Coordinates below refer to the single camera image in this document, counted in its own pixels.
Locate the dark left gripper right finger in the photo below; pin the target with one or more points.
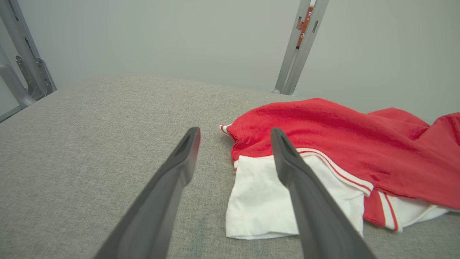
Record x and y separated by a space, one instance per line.
312 208

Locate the grey metal partition post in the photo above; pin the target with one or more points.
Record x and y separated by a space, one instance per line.
308 46
291 54

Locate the orange label behind posts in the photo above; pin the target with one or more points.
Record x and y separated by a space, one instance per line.
304 25

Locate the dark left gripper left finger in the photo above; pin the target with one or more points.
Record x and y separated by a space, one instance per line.
158 201

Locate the red jersey with number 23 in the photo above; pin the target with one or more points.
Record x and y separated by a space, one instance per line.
323 122

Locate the grey metal bracket upright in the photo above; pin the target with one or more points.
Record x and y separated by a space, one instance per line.
27 46

